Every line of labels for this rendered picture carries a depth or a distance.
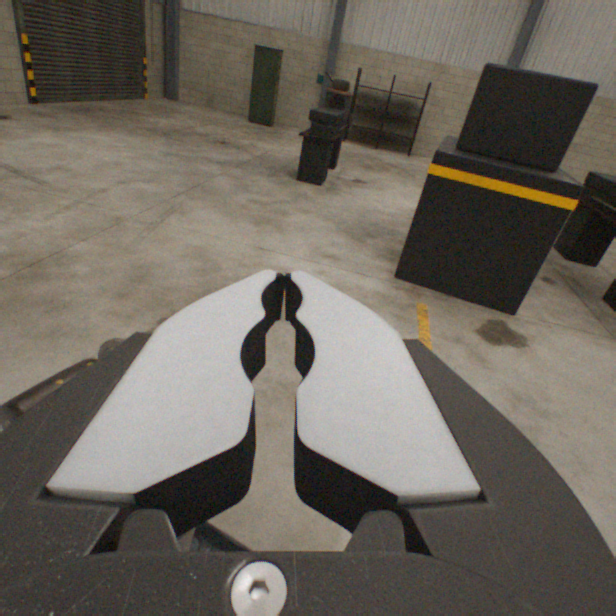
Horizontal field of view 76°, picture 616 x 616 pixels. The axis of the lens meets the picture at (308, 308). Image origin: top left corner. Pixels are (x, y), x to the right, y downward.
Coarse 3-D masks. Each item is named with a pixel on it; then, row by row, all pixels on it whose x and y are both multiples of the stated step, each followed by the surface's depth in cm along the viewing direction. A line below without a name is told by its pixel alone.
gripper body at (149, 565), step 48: (144, 528) 5; (384, 528) 5; (48, 576) 4; (96, 576) 4; (144, 576) 4; (192, 576) 4; (240, 576) 4; (288, 576) 4; (336, 576) 4; (384, 576) 4; (432, 576) 4; (480, 576) 4
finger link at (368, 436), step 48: (288, 288) 12; (336, 336) 9; (384, 336) 9; (336, 384) 8; (384, 384) 8; (336, 432) 7; (384, 432) 7; (432, 432) 7; (336, 480) 6; (384, 480) 6; (432, 480) 6
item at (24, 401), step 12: (108, 348) 74; (84, 360) 69; (96, 360) 68; (60, 372) 65; (72, 372) 65; (36, 384) 63; (48, 384) 62; (60, 384) 62; (24, 396) 59; (36, 396) 60; (0, 408) 60; (12, 408) 58; (24, 408) 57; (0, 420) 61; (12, 420) 58
